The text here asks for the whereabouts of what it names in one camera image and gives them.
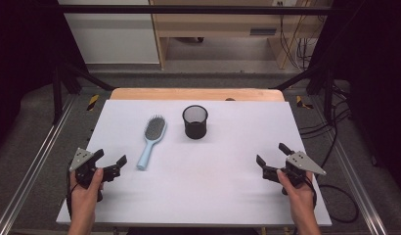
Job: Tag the white table board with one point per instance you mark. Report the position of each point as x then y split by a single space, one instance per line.
201 182

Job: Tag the right yellow clamp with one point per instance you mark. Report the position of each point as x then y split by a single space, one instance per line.
302 102

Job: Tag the person's left hand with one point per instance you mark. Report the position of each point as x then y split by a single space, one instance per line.
84 199

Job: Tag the left yellow clamp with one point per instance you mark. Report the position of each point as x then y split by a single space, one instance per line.
93 102

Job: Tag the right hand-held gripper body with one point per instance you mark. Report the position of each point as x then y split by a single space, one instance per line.
302 163

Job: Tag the wooden desk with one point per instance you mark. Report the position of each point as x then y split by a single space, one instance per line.
218 27

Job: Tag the wooden table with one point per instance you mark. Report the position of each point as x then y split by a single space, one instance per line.
175 94

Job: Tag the aluminium rail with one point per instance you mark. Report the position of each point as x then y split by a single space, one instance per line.
355 182
32 163

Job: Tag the person's right hand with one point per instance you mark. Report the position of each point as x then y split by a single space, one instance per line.
298 200

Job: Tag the light blue hairbrush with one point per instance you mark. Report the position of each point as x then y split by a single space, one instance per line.
152 138

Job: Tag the black horizontal frame bar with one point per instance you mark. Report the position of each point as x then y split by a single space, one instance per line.
188 9

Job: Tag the yellow clamp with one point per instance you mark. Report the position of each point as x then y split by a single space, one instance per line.
93 102
302 102

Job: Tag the black mesh pen holder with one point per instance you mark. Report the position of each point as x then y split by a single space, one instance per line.
195 125

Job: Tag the black curtain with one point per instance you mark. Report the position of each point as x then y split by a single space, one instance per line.
22 58
374 81

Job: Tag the white cabinet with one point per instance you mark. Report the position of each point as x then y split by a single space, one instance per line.
113 39

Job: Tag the black metal stand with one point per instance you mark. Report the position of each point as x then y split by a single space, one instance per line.
58 91
325 88

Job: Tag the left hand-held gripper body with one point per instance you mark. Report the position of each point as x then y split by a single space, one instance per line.
81 160

